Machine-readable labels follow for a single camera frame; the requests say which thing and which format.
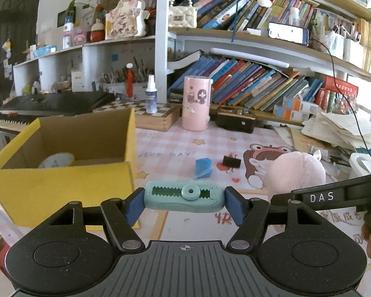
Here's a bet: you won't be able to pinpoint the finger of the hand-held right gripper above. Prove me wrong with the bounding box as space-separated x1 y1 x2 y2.
270 193 293 206

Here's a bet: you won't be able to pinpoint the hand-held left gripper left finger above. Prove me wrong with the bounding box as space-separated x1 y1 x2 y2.
45 187 146 251

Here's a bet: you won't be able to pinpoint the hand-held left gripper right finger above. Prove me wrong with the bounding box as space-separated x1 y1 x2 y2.
224 186 326 251

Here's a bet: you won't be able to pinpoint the pink plush toy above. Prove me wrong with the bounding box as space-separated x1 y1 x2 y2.
263 151 326 197

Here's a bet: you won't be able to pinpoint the green correction tape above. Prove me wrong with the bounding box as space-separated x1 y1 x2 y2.
144 180 226 213

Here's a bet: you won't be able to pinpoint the yellow cardboard box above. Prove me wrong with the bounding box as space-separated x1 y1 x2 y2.
0 108 139 231

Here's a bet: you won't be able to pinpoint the pink checked desktop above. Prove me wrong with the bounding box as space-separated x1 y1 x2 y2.
0 121 371 297

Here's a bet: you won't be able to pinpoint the white desk stand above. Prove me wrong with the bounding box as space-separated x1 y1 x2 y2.
349 152 371 180

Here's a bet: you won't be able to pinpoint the black binder clip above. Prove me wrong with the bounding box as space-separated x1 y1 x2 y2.
222 155 242 169

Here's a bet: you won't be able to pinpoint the blue pencil sharpener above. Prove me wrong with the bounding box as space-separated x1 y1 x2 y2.
192 158 213 180

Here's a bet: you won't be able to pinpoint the stack of papers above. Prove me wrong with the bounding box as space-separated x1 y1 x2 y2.
301 110 371 155

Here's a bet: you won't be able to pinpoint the black wooden box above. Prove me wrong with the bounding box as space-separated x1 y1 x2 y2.
216 106 257 134

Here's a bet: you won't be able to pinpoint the wooden chess box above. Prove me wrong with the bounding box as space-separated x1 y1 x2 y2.
93 100 181 132

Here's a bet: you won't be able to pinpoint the orange and blue boxes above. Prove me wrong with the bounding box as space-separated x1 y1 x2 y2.
273 96 320 121

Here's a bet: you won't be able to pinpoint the red printed box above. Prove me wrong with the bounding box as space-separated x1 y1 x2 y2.
315 76 359 113

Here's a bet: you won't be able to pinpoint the pink cylindrical container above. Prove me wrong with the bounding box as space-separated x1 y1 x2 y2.
181 76 213 131

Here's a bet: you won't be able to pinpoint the white spray bottle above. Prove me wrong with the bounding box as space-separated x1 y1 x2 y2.
145 74 158 114

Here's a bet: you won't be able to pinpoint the slanted row of colourful books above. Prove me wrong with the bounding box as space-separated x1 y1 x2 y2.
168 54 325 112

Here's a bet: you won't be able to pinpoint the black piano keyboard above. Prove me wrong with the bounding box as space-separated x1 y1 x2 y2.
0 91 116 135

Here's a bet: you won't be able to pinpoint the white box with red label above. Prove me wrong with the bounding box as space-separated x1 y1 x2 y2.
71 70 85 93

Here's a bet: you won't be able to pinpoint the white cubby shelf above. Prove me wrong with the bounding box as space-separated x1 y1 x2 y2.
12 35 157 95

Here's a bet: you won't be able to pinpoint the black phone with lit screen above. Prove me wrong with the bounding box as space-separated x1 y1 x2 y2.
267 22 310 46

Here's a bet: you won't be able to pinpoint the wooden bookshelf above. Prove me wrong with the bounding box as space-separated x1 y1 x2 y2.
156 0 371 127

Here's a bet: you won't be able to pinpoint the small pink box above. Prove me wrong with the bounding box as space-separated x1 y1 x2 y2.
73 26 89 44

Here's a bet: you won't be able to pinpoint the blue tissue pack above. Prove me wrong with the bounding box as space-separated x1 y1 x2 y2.
32 46 58 59

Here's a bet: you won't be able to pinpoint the floral ceramic ornament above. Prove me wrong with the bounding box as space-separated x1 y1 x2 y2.
104 0 149 40

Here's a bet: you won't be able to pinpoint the jumbled pile of books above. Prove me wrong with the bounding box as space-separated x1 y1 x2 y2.
192 0 371 31

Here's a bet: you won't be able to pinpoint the cream quilted handbag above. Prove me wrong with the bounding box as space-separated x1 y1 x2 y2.
168 0 198 28

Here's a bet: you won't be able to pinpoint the dark wooden door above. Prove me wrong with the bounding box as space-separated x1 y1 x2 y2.
0 0 44 106

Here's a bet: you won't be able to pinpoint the black cable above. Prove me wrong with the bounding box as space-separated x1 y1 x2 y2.
309 35 371 172

